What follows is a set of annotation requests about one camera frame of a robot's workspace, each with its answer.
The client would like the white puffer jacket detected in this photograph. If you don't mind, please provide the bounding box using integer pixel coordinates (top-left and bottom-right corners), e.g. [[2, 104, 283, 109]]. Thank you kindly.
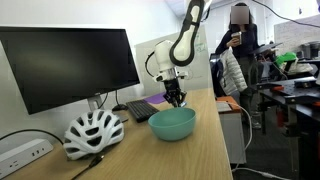
[[218, 47, 249, 97]]

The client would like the orange and grey cabinet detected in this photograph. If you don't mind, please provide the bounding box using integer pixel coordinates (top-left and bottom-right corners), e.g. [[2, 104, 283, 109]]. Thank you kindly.
[[215, 95, 248, 165]]

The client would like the green object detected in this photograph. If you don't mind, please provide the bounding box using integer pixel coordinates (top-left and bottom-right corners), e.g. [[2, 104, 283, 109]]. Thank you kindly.
[[274, 51, 298, 68]]

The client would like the black computer monitor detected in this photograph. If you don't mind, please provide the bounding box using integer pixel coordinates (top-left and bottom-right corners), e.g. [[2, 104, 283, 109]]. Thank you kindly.
[[0, 25, 141, 123]]

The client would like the white power strip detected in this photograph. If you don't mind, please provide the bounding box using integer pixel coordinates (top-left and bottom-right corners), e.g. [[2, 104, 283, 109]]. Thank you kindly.
[[0, 138, 55, 180]]

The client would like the black perforated robot table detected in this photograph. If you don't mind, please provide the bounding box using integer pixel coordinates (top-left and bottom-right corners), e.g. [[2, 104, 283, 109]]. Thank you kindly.
[[255, 75, 320, 180]]

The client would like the black computer mouse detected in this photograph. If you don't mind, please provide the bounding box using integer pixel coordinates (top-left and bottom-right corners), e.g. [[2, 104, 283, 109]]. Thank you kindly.
[[111, 103, 129, 112]]

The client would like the paper coffee cup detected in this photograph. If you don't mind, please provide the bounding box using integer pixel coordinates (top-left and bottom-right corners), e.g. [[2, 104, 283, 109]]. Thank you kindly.
[[230, 31, 243, 46]]

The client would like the white whiteboard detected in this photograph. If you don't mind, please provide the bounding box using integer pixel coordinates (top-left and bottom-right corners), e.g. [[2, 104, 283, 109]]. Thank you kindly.
[[134, 25, 214, 98]]

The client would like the white bicycle helmet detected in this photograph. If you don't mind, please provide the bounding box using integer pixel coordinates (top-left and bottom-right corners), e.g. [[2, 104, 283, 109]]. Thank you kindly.
[[62, 109, 126, 161]]

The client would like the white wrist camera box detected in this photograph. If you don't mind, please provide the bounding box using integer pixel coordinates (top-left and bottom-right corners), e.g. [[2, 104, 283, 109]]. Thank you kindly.
[[152, 73, 169, 84]]

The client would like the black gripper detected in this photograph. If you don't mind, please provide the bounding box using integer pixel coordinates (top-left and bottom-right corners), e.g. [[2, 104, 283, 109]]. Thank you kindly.
[[163, 79, 188, 108]]

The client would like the white floor cable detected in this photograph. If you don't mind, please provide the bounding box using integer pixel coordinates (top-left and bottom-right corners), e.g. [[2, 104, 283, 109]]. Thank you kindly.
[[222, 100, 292, 180]]

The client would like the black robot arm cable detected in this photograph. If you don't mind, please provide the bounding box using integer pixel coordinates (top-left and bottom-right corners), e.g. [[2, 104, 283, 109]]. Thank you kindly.
[[144, 50, 156, 78]]

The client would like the black cable with plug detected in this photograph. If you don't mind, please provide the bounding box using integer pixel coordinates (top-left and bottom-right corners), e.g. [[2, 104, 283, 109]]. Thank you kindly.
[[69, 153, 106, 180]]

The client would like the teal bowl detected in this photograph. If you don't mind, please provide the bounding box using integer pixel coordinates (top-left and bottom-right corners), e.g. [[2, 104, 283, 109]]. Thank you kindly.
[[147, 106, 197, 142]]

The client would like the black overhead cable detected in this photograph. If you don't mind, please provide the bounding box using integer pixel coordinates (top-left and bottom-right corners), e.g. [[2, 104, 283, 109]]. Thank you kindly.
[[251, 0, 320, 30]]

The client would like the black keyboard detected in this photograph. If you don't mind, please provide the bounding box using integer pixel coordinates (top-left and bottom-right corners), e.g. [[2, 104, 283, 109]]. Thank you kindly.
[[125, 99, 161, 123]]

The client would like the thin black cable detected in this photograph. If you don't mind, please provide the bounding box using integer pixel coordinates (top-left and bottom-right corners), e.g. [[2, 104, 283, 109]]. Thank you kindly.
[[0, 128, 65, 146]]

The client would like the person in dark clothes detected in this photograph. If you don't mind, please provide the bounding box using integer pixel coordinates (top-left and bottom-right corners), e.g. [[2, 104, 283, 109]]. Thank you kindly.
[[214, 2, 262, 130]]

